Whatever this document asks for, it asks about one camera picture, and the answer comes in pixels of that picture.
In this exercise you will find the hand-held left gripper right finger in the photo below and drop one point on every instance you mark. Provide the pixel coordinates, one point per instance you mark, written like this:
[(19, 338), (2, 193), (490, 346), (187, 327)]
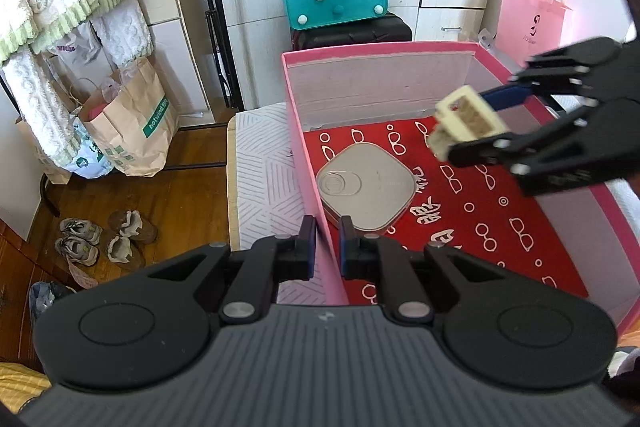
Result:
[(345, 247)]

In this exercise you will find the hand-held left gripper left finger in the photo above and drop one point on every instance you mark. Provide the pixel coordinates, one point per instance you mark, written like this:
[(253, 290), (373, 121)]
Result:
[(309, 247)]

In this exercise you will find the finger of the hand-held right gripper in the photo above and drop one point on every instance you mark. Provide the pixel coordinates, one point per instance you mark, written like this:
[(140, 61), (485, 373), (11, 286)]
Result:
[(560, 152), (505, 96)]

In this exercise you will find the cream hair claw clip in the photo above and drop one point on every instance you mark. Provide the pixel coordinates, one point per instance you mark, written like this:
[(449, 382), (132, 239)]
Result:
[(472, 114)]

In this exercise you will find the pink cardboard box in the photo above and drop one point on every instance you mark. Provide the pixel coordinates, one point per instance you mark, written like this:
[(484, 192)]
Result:
[(310, 157)]

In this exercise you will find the beige square device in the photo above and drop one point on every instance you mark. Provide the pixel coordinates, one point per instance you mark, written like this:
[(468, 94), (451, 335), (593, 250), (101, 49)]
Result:
[(370, 187)]

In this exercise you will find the pink gift bag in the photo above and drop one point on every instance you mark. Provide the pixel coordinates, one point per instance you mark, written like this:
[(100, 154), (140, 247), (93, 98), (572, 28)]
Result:
[(530, 22)]

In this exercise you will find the red patterned paper sheet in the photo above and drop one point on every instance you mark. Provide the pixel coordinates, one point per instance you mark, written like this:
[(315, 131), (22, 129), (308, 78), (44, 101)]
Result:
[(372, 139)]

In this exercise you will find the brown paper bag green label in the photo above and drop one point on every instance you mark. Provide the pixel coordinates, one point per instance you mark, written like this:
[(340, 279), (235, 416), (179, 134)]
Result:
[(135, 127)]

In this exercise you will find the grey sneaker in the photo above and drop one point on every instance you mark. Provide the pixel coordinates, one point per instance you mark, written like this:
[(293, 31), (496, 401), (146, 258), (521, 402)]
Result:
[(75, 252), (80, 229)]

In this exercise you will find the white green plastic bag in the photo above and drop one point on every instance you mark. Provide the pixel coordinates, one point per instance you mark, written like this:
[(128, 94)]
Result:
[(90, 162)]

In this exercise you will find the black stand pole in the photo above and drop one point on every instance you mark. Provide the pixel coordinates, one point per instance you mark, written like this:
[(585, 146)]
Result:
[(215, 7)]

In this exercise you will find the black rack leg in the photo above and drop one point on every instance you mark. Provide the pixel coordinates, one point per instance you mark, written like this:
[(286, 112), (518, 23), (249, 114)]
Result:
[(47, 194)]

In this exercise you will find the blue cloth bundle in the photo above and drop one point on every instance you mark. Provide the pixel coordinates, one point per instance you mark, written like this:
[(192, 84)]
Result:
[(45, 299)]

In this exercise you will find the plain brown paper bag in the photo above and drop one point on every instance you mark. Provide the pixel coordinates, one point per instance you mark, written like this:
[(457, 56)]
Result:
[(42, 152)]

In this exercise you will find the translucent plastic bag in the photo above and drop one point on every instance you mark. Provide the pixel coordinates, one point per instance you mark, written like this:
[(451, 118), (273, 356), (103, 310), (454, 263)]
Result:
[(75, 52)]

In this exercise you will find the yellow cloth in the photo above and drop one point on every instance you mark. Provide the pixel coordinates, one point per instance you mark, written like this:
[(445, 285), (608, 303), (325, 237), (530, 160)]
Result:
[(20, 387)]

